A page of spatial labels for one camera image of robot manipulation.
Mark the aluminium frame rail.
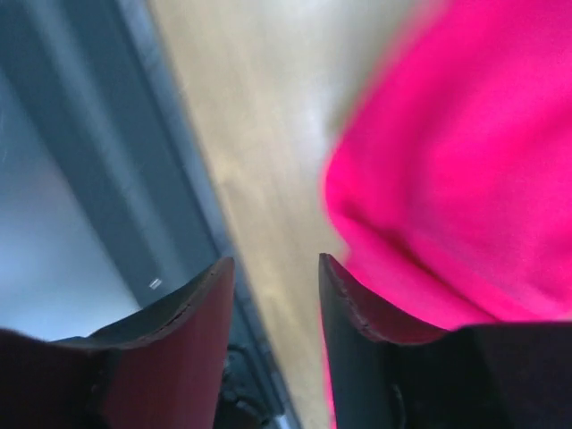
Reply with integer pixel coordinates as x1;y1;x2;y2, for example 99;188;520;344
1;1;300;428

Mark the magenta t shirt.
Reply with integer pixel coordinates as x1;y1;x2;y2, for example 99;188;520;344
321;0;572;429

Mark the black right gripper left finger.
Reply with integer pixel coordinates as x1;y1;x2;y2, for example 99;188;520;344
1;257;234;428

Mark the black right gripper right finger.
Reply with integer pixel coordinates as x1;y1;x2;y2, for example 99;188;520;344
319;254;571;428

